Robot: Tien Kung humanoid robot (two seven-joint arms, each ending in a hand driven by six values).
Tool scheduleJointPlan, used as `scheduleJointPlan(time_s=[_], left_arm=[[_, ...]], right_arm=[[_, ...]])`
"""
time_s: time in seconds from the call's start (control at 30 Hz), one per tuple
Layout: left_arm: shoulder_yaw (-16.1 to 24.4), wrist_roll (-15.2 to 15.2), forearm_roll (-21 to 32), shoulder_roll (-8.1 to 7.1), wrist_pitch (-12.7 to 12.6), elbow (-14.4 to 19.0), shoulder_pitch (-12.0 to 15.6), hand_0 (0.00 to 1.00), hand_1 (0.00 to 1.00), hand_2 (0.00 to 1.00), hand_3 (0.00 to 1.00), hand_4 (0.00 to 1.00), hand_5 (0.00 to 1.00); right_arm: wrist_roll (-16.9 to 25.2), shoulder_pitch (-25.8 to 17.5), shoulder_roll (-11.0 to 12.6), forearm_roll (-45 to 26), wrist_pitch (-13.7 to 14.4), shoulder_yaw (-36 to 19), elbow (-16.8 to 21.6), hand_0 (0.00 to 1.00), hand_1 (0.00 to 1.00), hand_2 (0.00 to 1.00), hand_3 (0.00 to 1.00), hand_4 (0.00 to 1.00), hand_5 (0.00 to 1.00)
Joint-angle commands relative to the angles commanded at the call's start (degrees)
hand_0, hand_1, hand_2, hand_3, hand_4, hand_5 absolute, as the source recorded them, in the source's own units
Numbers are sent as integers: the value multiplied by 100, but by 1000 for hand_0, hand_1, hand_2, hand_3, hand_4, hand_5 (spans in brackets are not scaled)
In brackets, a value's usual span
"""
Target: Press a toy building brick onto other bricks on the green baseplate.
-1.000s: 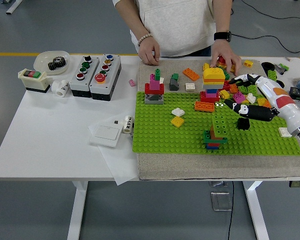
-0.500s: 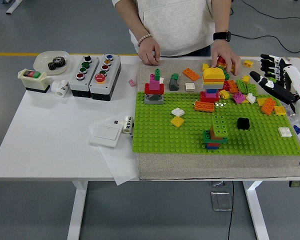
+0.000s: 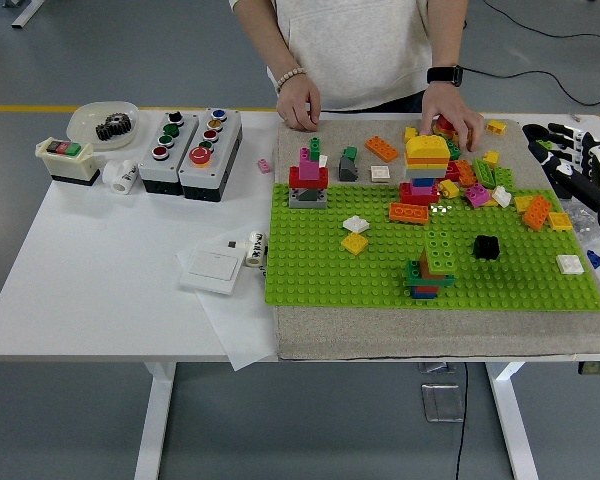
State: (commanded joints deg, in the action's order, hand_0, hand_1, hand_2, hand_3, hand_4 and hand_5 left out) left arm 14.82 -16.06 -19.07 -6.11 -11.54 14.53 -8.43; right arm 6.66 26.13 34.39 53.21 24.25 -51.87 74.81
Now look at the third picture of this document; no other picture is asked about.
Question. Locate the person's left hand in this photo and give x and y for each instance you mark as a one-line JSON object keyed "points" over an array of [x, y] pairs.
{"points": [[450, 107]]}

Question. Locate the person's right hand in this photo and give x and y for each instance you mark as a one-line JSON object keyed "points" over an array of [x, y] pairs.
{"points": [[300, 105]]}

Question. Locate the red yellow orange brick stack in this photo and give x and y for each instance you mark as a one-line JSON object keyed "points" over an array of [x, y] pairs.
{"points": [[445, 127]]}

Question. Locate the dark green brick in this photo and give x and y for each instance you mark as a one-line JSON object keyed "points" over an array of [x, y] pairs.
{"points": [[454, 150]]}

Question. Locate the small yellow brick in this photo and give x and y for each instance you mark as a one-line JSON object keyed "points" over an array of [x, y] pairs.
{"points": [[491, 159], [496, 127], [411, 134]]}

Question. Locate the orange toy brick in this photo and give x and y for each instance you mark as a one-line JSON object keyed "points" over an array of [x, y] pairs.
{"points": [[537, 212], [465, 172]]}

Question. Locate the pink brick stack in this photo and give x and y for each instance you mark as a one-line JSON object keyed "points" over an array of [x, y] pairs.
{"points": [[476, 195]]}

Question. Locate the yellow square brick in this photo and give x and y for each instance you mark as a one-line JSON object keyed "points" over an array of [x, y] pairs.
{"points": [[355, 243], [523, 203], [560, 221]]}

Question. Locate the black brick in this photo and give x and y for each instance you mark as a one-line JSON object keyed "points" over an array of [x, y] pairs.
{"points": [[486, 247]]}

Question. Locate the long light green brick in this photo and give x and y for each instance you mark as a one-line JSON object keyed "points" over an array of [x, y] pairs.
{"points": [[440, 252]]}

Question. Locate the person's left forearm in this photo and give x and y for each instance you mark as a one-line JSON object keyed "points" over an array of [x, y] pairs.
{"points": [[447, 35]]}

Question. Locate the person's right forearm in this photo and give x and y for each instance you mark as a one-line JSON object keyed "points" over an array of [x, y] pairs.
{"points": [[267, 35]]}

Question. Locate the yellow orange red brick tower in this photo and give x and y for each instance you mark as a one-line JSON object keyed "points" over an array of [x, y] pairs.
{"points": [[425, 155]]}

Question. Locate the red toy brick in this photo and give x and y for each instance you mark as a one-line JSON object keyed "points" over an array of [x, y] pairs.
{"points": [[451, 172]]}

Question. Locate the red pink grey brick tower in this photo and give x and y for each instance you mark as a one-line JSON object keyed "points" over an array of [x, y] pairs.
{"points": [[307, 172]]}

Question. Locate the small green brick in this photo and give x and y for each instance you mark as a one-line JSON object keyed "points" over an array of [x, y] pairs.
{"points": [[350, 152]]}

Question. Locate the small pink brick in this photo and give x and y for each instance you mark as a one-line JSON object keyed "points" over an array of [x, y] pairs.
{"points": [[264, 165]]}

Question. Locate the green toy brick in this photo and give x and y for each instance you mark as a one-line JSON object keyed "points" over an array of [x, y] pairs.
{"points": [[504, 179], [484, 172]]}

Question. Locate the flat orange brick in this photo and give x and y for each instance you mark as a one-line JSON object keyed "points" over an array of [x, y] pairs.
{"points": [[381, 148]]}

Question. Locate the dark grey slope brick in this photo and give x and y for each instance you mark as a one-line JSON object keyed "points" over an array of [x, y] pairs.
{"points": [[347, 170]]}

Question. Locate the yellow round brick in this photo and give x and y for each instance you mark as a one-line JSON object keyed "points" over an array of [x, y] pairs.
{"points": [[449, 188]]}

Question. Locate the white square tile brick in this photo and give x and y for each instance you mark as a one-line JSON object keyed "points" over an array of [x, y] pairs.
{"points": [[380, 173]]}

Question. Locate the thick orange brick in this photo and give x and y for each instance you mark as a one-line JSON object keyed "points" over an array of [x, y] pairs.
{"points": [[409, 214]]}

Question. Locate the green toy baseplate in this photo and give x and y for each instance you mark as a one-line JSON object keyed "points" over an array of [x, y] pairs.
{"points": [[330, 270]]}

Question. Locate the brown green blue brick stack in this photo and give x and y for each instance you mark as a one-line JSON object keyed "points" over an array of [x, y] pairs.
{"points": [[427, 287]]}

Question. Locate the black wristwatch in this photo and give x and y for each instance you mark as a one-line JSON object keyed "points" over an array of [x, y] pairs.
{"points": [[445, 75]]}

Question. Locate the clear plastic bag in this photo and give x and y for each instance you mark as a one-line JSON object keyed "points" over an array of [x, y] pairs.
{"points": [[582, 220]]}

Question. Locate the lime green piece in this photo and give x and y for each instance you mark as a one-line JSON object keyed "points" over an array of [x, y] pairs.
{"points": [[542, 145]]}

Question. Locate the person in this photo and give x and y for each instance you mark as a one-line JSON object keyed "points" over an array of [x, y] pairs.
{"points": [[360, 50]]}

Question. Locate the small blue piece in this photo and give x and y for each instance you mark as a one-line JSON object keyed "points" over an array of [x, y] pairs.
{"points": [[595, 258]]}

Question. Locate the grey emergency-stop control box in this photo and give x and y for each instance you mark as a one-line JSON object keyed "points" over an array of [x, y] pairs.
{"points": [[207, 180]]}

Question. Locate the white printed cylinder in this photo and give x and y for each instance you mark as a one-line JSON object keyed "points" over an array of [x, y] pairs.
{"points": [[254, 250]]}

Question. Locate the grey four-button control box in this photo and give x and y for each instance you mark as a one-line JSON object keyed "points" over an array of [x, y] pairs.
{"points": [[160, 170]]}

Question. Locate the black metal gear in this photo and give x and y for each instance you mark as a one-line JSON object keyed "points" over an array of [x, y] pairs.
{"points": [[114, 127]]}

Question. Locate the white pipe tee fitting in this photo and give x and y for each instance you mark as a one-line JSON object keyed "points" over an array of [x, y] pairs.
{"points": [[122, 179]]}

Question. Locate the desk controller panel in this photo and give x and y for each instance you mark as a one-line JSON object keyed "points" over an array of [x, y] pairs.
{"points": [[597, 368]]}

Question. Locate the translucent white bowl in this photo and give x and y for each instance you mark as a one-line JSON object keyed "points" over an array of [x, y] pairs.
{"points": [[82, 122]]}

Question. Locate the grey-brown mat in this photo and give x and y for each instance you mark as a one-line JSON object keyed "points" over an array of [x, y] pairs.
{"points": [[430, 332]]}

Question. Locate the white paper sheet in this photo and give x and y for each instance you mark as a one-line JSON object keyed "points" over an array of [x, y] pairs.
{"points": [[240, 335]]}

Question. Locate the metal plate under table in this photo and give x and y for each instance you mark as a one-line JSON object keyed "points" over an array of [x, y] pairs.
{"points": [[437, 368]]}

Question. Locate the white table leg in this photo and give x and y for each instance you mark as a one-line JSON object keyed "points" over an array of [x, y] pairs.
{"points": [[512, 425], [155, 425]]}

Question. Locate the white desk leg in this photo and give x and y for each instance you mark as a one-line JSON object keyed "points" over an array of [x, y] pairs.
{"points": [[27, 12]]}

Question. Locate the metal floor socket box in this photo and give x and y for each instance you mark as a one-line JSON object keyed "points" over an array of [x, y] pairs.
{"points": [[442, 402]]}

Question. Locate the white wall switch plate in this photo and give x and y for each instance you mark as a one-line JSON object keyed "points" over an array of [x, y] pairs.
{"points": [[210, 270]]}

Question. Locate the cream red-green switch box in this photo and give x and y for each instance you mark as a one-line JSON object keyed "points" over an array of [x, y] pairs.
{"points": [[67, 162]]}

